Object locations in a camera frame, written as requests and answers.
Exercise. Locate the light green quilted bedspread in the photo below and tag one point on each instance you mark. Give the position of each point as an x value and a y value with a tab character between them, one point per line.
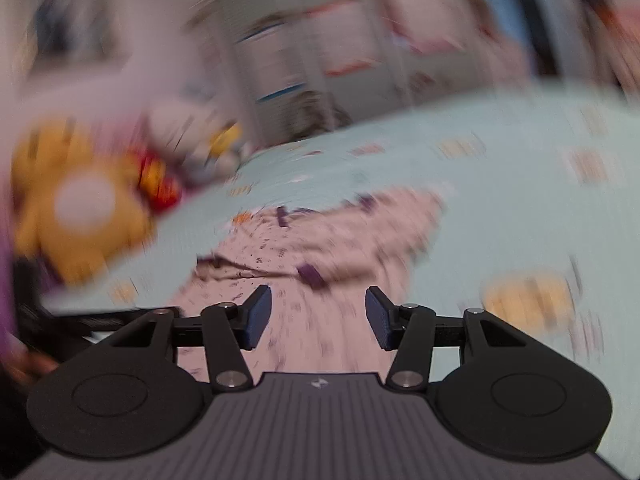
543	179

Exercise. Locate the pink patterned pajama garment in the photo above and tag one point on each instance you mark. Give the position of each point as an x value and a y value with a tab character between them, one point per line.
318	265

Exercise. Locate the red plush toy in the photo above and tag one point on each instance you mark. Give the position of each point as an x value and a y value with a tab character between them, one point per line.
159	188

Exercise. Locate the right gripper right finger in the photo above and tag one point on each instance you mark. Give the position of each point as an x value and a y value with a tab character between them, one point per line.
410	332

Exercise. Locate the yellow plush toy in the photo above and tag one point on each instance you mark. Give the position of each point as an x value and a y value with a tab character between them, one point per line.
77	208

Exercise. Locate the sliding door wardrobe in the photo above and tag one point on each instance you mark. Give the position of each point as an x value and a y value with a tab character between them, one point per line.
306	67

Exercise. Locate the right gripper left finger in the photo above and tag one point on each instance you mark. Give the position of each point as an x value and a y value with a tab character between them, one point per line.
228	330

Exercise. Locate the white cat plush toy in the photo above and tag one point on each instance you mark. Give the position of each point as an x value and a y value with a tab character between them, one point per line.
197	140

